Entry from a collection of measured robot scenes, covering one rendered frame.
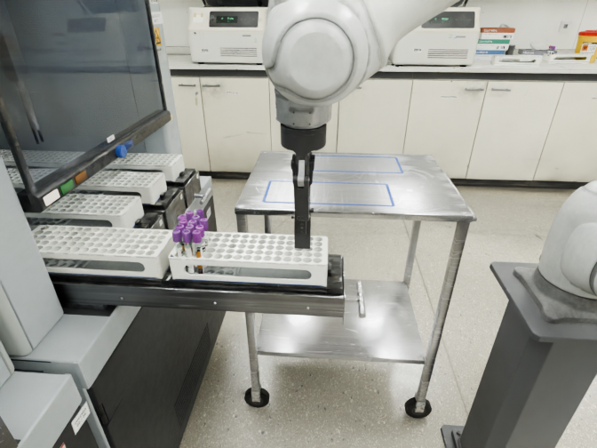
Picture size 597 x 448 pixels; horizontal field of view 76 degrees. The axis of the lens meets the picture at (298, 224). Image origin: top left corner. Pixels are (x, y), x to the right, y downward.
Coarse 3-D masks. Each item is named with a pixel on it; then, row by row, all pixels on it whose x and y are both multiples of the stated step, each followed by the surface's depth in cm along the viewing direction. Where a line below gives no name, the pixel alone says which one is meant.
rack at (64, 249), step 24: (48, 240) 76; (72, 240) 77; (96, 240) 78; (120, 240) 77; (144, 240) 76; (168, 240) 76; (48, 264) 76; (72, 264) 76; (96, 264) 79; (120, 264) 79; (144, 264) 72; (168, 264) 77
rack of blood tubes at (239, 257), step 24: (216, 240) 78; (240, 240) 77; (264, 240) 77; (288, 240) 76; (312, 240) 76; (192, 264) 71; (216, 264) 71; (240, 264) 71; (264, 264) 70; (288, 264) 70; (312, 264) 69
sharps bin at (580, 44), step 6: (588, 30) 279; (594, 30) 276; (582, 36) 280; (588, 36) 277; (594, 36) 275; (582, 42) 281; (588, 42) 278; (594, 42) 277; (576, 48) 288; (582, 48) 282; (588, 48) 280; (594, 48) 279; (594, 54) 281; (594, 60) 286
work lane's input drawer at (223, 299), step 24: (336, 264) 78; (72, 288) 74; (96, 288) 74; (120, 288) 73; (144, 288) 73; (168, 288) 73; (192, 288) 73; (216, 288) 73; (240, 288) 73; (264, 288) 72; (288, 288) 72; (312, 288) 71; (336, 288) 71; (360, 288) 81; (264, 312) 74; (288, 312) 73; (312, 312) 73; (336, 312) 72; (360, 312) 75
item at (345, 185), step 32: (288, 160) 129; (320, 160) 129; (352, 160) 129; (384, 160) 129; (416, 160) 129; (256, 192) 107; (288, 192) 107; (320, 192) 107; (352, 192) 107; (384, 192) 107; (416, 192) 107; (448, 192) 107; (416, 224) 145; (352, 288) 155; (384, 288) 155; (448, 288) 106; (288, 320) 139; (320, 320) 139; (352, 320) 139; (384, 320) 139; (416, 320) 139; (256, 352) 125; (288, 352) 126; (320, 352) 126; (352, 352) 126; (384, 352) 126; (416, 352) 126; (256, 384) 132; (416, 416) 135
